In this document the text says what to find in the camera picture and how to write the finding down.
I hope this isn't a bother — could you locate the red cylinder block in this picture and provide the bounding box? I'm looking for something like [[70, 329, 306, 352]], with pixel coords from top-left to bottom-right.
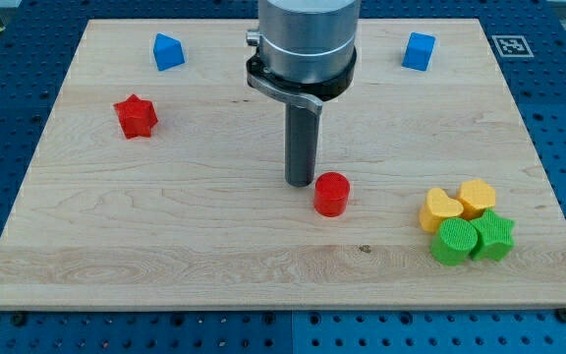
[[313, 172, 351, 217]]

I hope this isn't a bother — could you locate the blue cube block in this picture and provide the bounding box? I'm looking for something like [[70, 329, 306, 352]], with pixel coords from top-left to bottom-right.
[[402, 32, 436, 71]]

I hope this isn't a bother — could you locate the fiducial marker tag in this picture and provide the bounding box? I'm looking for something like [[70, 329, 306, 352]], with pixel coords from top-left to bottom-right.
[[491, 34, 534, 58]]

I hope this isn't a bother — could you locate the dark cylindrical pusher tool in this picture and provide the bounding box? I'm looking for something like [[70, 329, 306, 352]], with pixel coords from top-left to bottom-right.
[[285, 104, 319, 187]]

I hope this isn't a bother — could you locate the blue triangular block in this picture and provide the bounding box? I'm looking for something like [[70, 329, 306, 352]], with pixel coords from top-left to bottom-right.
[[153, 33, 186, 71]]

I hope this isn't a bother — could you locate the green cylinder block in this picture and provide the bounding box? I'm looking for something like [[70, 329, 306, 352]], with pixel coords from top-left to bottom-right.
[[430, 217, 479, 266]]

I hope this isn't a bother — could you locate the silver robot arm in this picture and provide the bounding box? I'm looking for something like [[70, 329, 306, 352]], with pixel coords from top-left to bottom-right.
[[246, 0, 361, 116]]

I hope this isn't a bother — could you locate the red star block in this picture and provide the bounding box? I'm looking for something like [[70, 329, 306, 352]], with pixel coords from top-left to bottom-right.
[[113, 94, 158, 139]]

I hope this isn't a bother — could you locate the yellow pentagon block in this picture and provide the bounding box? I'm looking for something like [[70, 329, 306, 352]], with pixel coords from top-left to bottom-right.
[[456, 179, 496, 220]]

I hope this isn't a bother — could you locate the yellow heart block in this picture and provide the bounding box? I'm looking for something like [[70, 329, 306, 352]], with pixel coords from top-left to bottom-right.
[[419, 187, 464, 233]]

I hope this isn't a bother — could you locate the wooden board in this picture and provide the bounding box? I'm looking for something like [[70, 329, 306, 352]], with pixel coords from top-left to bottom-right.
[[0, 19, 566, 312]]

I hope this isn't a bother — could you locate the green star block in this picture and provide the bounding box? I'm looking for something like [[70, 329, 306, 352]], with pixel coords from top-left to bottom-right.
[[470, 208, 515, 262]]

